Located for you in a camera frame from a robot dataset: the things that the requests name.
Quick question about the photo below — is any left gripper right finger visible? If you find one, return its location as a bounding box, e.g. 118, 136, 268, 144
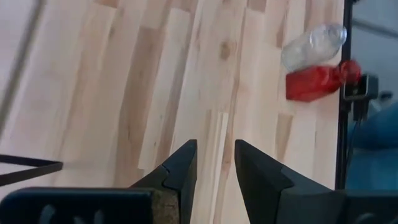
234, 139, 398, 224

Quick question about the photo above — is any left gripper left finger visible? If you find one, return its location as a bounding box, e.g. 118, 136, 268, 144
0, 139, 199, 224

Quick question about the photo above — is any clear ribbed glass jar vase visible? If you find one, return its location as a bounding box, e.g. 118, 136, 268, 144
280, 22, 348, 73

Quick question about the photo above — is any red flared square glass vase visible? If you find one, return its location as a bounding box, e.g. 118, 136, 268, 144
285, 58, 363, 103

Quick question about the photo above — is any blue chair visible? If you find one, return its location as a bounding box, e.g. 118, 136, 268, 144
345, 101, 398, 191

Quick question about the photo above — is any black table rig frame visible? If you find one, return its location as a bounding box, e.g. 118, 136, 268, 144
335, 0, 355, 190

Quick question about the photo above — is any wooden shelf black metal frame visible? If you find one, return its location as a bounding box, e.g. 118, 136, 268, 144
0, 154, 65, 187

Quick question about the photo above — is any black table-level camera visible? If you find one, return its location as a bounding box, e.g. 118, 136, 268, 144
343, 73, 379, 122

